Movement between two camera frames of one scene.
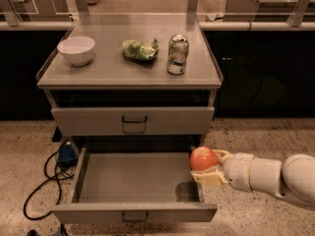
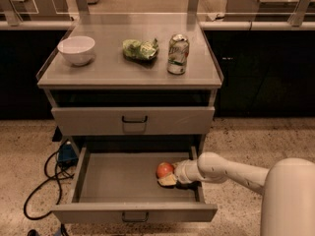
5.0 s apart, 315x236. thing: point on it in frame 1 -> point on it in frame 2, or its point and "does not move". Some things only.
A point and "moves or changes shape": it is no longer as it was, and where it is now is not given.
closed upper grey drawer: [132, 121] does not move
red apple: [202, 158] moves or changes shape
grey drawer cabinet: [137, 91] does not move
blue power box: [66, 155] does not move
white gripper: [237, 171] -> [181, 171]
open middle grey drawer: [135, 184] does not move
